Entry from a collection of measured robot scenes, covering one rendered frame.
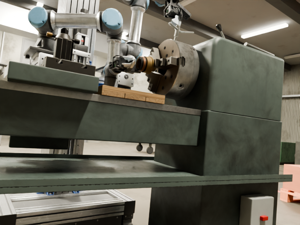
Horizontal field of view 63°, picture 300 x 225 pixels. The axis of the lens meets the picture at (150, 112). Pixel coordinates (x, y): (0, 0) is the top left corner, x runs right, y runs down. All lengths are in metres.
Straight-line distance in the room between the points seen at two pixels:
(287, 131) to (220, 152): 9.22
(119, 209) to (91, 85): 1.08
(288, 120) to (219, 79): 9.26
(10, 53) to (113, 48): 7.55
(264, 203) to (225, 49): 0.83
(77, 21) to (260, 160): 1.32
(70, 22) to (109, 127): 0.78
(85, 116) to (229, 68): 0.78
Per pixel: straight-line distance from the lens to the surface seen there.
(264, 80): 1.57
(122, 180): 0.94
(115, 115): 1.04
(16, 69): 0.92
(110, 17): 1.54
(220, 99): 1.30
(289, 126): 10.47
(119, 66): 1.31
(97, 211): 1.75
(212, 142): 1.27
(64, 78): 0.93
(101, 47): 6.75
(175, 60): 1.25
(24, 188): 0.87
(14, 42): 9.16
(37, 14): 1.63
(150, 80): 1.33
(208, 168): 1.27
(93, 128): 1.01
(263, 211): 1.51
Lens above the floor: 0.75
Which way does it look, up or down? 4 degrees up
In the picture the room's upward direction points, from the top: 5 degrees clockwise
